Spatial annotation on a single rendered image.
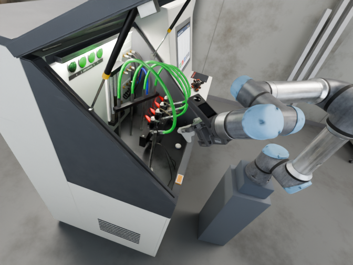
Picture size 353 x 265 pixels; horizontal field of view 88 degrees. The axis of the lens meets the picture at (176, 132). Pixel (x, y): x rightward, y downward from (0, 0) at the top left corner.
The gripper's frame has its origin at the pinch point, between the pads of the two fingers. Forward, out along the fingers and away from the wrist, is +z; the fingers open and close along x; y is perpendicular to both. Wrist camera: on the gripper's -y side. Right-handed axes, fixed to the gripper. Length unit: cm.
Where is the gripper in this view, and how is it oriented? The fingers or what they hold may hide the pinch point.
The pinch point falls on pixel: (186, 124)
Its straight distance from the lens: 69.1
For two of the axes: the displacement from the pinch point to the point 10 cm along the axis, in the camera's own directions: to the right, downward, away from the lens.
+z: -4.3, 0.4, 9.0
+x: 7.9, -4.7, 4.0
